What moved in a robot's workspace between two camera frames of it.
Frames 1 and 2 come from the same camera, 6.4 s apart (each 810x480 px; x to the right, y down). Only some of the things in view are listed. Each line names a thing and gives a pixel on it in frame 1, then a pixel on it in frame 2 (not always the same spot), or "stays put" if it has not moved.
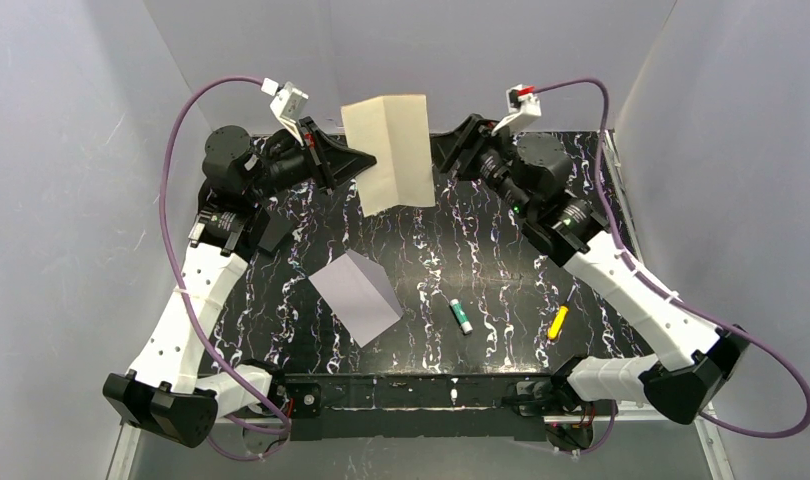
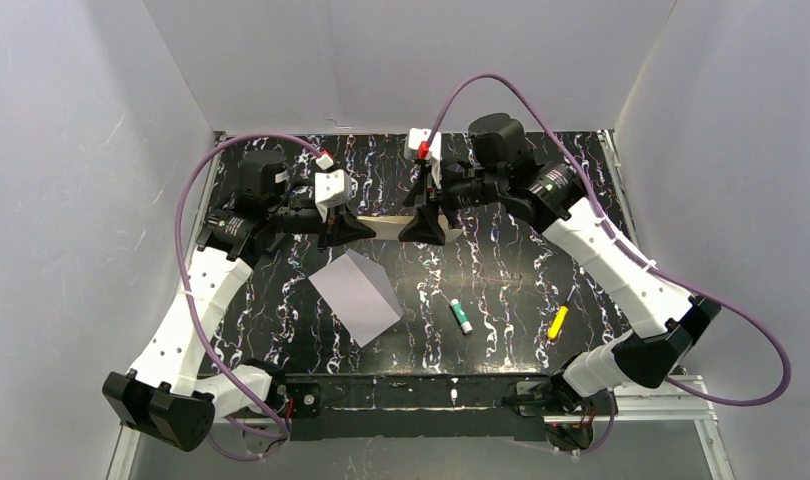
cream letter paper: x=391 y=145 to x=390 y=227
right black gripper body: x=477 y=149 to x=435 y=201
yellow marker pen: x=556 y=325 stays put
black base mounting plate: x=417 y=406 stays put
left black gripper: x=315 y=155 to x=332 y=220
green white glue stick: x=461 y=316 stays put
